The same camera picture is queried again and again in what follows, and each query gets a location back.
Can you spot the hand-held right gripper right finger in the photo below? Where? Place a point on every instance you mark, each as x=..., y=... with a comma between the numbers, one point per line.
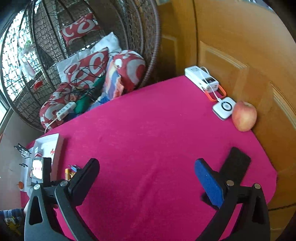
x=208, y=183

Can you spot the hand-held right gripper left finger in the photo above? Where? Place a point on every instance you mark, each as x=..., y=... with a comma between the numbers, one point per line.
x=86, y=178

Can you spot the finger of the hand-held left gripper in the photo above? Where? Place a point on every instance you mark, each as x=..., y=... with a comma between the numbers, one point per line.
x=32, y=171
x=47, y=170

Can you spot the white box with red logo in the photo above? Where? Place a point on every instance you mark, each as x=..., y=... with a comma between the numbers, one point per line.
x=49, y=143

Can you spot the person's left forearm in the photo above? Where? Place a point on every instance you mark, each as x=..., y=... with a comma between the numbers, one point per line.
x=11, y=222

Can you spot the small tangerine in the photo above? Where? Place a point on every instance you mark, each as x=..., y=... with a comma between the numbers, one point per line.
x=20, y=185

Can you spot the yellow battery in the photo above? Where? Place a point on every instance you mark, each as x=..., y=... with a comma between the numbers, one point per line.
x=67, y=173

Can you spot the small red white box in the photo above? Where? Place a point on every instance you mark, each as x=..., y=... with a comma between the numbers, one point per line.
x=38, y=151

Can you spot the black smartphone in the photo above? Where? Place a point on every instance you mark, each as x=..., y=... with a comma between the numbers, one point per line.
x=238, y=162

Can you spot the white power strip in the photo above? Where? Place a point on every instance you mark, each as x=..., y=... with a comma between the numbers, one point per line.
x=66, y=110

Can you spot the red white seat cushion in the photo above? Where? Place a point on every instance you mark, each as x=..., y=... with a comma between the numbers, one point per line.
x=131, y=67
x=53, y=104

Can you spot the magenta tablecloth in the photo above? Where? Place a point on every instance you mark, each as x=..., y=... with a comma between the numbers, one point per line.
x=150, y=139

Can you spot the green cloth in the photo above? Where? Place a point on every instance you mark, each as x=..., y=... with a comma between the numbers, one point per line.
x=83, y=104

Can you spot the white round-button device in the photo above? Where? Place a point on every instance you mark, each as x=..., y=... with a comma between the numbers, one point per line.
x=223, y=109

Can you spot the red apple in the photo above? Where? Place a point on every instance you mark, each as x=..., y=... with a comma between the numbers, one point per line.
x=244, y=115

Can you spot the small white display device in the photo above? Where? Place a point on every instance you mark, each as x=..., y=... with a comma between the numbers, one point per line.
x=210, y=84

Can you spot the white feather dreamcatcher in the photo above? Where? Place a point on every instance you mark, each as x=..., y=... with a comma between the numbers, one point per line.
x=29, y=67

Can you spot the white rectangular power bank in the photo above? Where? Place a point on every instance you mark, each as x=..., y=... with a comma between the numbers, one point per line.
x=194, y=73

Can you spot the small red white pillow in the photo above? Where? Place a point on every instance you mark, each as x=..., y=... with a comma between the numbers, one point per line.
x=78, y=29

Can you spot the wicker hanging chair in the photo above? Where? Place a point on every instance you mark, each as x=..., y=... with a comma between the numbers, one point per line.
x=138, y=27

